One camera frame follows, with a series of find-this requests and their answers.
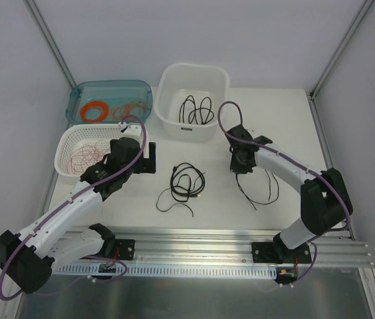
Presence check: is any white deep plastic tub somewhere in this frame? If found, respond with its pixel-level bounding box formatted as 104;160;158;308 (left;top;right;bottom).
154;63;230;142

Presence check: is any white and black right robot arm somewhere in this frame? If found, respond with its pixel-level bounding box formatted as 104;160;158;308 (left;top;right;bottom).
225;124;353;264

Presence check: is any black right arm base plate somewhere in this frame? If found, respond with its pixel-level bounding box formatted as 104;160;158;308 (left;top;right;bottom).
251;241;312;265

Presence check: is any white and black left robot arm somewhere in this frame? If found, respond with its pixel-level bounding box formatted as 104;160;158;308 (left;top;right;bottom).
0;138;156;301

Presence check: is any black cable in tub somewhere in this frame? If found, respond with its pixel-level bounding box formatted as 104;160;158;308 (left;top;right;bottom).
179;94;215;126

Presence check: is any white perforated plastic basket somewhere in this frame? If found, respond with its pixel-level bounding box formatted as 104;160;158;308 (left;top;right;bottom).
55;124;122;178

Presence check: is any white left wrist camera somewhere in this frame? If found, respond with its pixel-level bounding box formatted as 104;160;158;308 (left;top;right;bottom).
118;123;143;144

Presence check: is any left aluminium frame post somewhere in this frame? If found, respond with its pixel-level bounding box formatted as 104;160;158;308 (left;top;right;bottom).
23;0;77;89

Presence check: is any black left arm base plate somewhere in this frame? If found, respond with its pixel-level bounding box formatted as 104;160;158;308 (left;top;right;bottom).
90;237;137;262

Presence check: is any aluminium frame post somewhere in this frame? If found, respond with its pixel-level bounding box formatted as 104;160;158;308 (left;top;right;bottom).
23;0;77;89
309;0;375;100

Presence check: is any coiled orange cable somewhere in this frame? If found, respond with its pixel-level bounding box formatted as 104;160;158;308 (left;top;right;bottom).
80;100;110;123

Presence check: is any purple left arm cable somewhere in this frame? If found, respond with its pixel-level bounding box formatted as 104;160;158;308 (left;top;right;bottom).
0;115;148;302

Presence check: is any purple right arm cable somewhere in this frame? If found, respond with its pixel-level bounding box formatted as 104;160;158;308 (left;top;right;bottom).
217;101;353;240

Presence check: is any orange cable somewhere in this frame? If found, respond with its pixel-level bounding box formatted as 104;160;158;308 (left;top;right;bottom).
112;96;150;120
80;100;110;123

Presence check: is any white slotted cable duct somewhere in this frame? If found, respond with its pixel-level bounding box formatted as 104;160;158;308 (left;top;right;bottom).
56;262;277;280

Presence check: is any right aluminium frame post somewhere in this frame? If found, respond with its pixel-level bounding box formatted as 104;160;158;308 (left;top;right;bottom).
309;0;375;100

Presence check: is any thin red wire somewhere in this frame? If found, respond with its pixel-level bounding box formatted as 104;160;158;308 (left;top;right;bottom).
109;98;152;122
69;141;108;174

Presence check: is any teal transparent plastic bin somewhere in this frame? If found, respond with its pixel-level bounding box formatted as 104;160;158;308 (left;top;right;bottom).
65;80;153;125

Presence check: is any aluminium mounting rail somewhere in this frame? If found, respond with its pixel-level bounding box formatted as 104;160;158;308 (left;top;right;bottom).
64;227;373;266

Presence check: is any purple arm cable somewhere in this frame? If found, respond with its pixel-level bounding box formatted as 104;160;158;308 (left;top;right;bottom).
0;115;148;302
217;101;353;240

